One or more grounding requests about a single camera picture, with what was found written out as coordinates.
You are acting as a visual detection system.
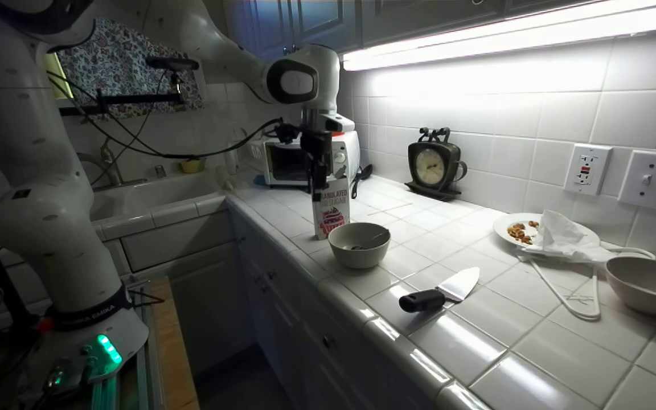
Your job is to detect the dark retro table clock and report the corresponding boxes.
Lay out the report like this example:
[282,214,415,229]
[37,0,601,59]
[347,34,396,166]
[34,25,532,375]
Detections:
[406,125,470,202]

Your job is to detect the white upper cabinets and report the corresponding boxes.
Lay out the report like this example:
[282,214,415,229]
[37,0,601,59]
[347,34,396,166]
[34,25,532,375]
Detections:
[216,0,603,67]

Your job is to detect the large beige bowl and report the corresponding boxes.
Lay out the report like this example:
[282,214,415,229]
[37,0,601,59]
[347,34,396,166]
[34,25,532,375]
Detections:
[603,253,656,319]

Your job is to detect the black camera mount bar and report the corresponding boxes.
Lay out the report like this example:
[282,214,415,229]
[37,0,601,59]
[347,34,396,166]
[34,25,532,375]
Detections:
[52,51,203,117]

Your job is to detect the white cloth napkin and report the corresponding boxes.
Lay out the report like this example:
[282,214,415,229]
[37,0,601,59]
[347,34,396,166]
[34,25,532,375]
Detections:
[520,206,656,322]

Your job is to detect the white sink basin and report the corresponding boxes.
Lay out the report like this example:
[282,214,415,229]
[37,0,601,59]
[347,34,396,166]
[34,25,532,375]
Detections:
[87,171,228,228]

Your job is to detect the white wall power outlet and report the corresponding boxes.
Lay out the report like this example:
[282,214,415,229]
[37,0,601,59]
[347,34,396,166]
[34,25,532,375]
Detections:
[560,141,614,197]

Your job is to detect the white toaster oven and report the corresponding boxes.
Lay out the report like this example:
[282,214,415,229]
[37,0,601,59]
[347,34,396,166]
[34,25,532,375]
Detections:
[260,111,362,191]

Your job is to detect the black handled kitchen knife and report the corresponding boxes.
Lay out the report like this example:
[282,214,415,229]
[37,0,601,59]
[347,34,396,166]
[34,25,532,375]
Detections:
[396,264,483,316]

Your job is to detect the patterned window curtain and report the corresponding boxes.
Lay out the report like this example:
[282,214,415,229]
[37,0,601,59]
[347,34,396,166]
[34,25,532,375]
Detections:
[52,18,205,114]

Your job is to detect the under-cabinet light bar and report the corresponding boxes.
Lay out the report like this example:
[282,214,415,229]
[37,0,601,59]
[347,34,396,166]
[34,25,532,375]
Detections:
[340,0,656,74]

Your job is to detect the white pink carton box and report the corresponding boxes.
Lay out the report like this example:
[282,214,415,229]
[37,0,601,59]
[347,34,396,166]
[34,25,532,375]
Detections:
[312,178,352,242]

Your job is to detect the small yellow cup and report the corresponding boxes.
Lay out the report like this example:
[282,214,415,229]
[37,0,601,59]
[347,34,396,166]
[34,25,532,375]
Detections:
[178,154,206,178]

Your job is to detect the black kitchen utensil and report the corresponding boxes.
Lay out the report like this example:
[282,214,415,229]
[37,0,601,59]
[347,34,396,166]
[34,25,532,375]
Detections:
[349,162,375,202]

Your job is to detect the small beige bowl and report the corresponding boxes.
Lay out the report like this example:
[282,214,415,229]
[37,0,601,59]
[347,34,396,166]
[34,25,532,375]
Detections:
[326,219,394,272]

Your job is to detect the brown food pieces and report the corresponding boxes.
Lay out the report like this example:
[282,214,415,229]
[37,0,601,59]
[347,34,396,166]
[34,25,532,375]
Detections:
[506,219,544,245]

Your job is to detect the white cabinets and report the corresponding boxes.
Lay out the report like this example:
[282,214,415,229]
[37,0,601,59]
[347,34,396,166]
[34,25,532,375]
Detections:
[216,0,603,67]
[103,202,451,410]

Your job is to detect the light wooden board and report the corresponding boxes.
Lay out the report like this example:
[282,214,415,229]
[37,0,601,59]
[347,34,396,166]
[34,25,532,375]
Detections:
[140,275,203,410]

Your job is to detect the white lower cabinets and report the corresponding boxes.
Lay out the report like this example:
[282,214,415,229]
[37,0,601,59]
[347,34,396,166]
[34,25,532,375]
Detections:
[103,202,451,410]

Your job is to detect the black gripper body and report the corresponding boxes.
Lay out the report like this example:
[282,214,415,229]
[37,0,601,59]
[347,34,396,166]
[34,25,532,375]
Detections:
[300,127,336,163]

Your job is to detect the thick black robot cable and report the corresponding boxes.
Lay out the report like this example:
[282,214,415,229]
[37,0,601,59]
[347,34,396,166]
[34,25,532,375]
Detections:
[41,71,300,162]

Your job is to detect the white plate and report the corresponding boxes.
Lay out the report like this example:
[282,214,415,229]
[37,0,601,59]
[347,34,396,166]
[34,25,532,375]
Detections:
[491,209,564,253]

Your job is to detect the robot pedestal with green light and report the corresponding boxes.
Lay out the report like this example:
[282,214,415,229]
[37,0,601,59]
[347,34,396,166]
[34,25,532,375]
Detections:
[6,304,154,410]

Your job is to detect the white wall light switch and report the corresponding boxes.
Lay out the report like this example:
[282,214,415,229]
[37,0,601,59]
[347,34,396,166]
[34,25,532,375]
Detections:
[618,147,656,212]

